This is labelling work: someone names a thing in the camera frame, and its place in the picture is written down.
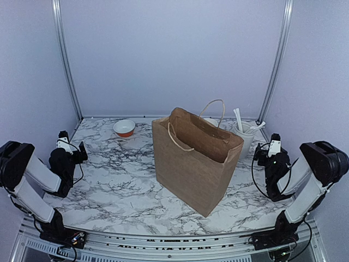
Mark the aluminium front rail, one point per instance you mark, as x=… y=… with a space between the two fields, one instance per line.
x=101 y=246

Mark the white wrapped straw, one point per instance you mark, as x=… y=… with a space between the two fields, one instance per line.
x=238 y=117

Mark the right aluminium frame post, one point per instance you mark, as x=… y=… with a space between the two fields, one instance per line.
x=280 y=51

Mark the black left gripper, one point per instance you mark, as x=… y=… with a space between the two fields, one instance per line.
x=84 y=156

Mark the left aluminium frame post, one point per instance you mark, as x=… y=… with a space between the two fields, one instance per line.
x=57 y=16

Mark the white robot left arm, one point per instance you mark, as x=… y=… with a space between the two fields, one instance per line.
x=18 y=162

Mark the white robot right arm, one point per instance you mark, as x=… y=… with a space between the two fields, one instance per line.
x=307 y=180

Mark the brown paper bag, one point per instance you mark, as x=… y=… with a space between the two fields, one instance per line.
x=194 y=159

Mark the orange white bowl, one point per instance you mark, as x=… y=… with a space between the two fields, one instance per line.
x=124 y=128

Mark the white wrapped utensil packet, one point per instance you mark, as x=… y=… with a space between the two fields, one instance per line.
x=257 y=127

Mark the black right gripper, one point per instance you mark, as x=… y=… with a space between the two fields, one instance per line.
x=262 y=153

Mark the aluminium frame post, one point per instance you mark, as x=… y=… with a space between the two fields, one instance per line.
x=280 y=51
x=57 y=16

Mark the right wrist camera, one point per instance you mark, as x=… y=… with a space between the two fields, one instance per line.
x=275 y=145

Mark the stack of white paper cups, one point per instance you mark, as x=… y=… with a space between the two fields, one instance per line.
x=212 y=121

